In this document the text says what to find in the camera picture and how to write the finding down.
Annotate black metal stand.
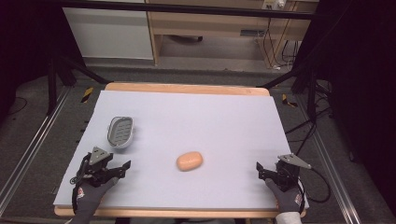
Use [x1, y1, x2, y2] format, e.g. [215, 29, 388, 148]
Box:
[46, 54, 110, 117]
[256, 62, 332, 124]

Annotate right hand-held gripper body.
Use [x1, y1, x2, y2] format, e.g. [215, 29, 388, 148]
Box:
[273, 153, 313, 193]

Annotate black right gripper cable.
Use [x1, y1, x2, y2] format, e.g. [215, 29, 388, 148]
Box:
[297, 167, 332, 204]

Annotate orange soap bar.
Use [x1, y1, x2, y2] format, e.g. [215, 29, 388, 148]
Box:
[176, 150, 205, 173]

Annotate black curtain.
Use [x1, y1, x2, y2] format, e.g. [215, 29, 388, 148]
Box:
[292, 0, 396, 218]
[0, 0, 82, 117]

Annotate grey soap dish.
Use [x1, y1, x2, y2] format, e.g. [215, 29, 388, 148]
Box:
[106, 116, 135, 150]

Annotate wooden table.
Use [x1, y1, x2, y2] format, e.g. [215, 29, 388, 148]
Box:
[53, 81, 308, 219]

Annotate white foam board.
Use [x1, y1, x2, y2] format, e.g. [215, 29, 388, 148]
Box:
[52, 90, 310, 211]

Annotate black floor cables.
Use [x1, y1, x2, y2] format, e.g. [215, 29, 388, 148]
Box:
[284, 78, 334, 157]

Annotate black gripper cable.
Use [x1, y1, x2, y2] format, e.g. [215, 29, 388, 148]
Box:
[297, 167, 332, 204]
[69, 154, 92, 217]

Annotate yellow black tape marker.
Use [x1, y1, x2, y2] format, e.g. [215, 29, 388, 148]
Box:
[80, 86, 94, 105]
[281, 93, 299, 109]

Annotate aluminium floor rail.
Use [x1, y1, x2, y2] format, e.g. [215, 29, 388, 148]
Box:
[295, 92, 363, 224]
[0, 85, 73, 217]

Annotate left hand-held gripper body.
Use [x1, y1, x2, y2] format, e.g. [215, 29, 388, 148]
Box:
[80, 146, 119, 189]

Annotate white cabinet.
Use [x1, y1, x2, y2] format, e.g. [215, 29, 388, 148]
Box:
[62, 6, 155, 61]

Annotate white power strip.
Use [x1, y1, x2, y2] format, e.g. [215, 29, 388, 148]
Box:
[262, 0, 287, 11]

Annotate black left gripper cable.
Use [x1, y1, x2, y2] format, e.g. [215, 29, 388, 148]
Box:
[69, 154, 92, 217]

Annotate wooden desk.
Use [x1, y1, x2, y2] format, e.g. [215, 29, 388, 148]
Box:
[145, 0, 319, 69]

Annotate black horizontal frame bar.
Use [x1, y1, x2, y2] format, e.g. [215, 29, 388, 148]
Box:
[50, 0, 316, 21]

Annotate cables under desk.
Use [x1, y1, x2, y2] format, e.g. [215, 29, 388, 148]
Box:
[262, 17, 302, 71]

